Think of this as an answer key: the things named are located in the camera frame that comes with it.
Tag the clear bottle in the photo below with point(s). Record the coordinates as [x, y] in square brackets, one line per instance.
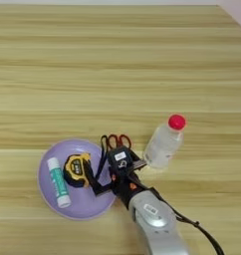
[164, 142]

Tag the purple round plate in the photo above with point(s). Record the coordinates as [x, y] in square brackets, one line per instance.
[49, 196]

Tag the white and teal glue stick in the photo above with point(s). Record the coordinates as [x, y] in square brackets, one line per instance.
[58, 182]

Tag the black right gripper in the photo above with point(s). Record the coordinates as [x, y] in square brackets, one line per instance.
[125, 186]

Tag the small black box, white label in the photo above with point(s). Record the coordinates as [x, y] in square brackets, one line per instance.
[120, 158]

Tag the yellow black tape measure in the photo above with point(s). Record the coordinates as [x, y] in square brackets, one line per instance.
[76, 169]

